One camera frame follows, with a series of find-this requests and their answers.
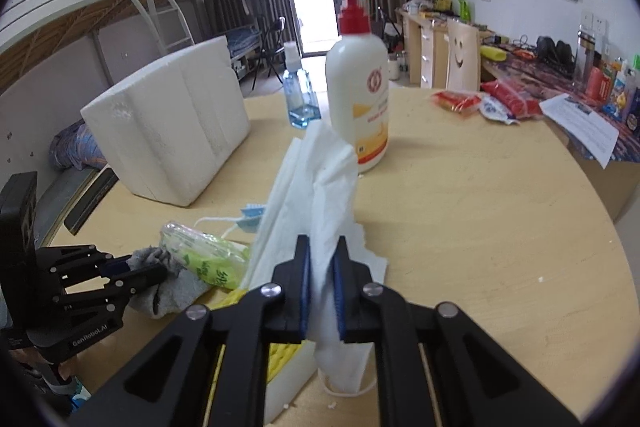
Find yellow foam net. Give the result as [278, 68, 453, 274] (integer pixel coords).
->
[198, 288, 304, 425]

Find grey cloth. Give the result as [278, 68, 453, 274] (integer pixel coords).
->
[127, 246, 210, 320]

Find green tissue pack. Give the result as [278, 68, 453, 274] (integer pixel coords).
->
[160, 222, 250, 291]

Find blue face mask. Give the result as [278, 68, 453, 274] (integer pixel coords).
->
[194, 204, 266, 239]

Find white paper tissue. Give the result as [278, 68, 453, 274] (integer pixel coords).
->
[241, 120, 388, 395]

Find left hand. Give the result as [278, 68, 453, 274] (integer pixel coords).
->
[10, 348, 80, 397]

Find blue plaid quilt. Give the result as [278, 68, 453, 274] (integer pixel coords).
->
[48, 118, 107, 171]

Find white foam box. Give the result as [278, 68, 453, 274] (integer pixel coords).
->
[80, 37, 250, 207]

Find metal bunk bed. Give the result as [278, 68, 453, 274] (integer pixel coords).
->
[0, 0, 266, 249]

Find white blue snack packet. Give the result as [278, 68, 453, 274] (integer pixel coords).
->
[478, 95, 518, 124]

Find red snack packet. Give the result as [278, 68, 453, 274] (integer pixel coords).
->
[431, 90, 482, 116]

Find blue spray bottle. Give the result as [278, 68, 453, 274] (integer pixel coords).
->
[282, 41, 321, 129]

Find red snack bag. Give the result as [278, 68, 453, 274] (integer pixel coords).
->
[480, 78, 544, 120]

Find printed paper sheet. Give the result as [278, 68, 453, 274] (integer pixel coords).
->
[539, 93, 620, 169]

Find blue folded bedding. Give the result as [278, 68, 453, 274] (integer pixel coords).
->
[224, 25, 262, 60]

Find black folding chair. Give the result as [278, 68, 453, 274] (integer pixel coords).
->
[252, 16, 286, 89]

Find white lotion pump bottle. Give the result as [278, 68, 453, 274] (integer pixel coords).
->
[326, 0, 390, 173]

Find wooden smiley chair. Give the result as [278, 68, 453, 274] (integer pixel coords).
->
[446, 20, 482, 92]

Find white kettle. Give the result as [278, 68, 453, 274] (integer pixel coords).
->
[387, 54, 400, 81]

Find yellow object on desk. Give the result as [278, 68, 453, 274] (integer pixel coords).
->
[480, 44, 508, 62]

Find wooden desk with drawers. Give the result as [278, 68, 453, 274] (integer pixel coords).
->
[397, 9, 492, 89]

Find black headphones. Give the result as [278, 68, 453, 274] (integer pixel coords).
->
[536, 36, 575, 75]

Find steel water bottle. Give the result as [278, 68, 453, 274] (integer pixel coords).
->
[573, 24, 596, 92]

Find green box on desk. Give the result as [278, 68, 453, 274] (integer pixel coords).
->
[458, 0, 472, 23]

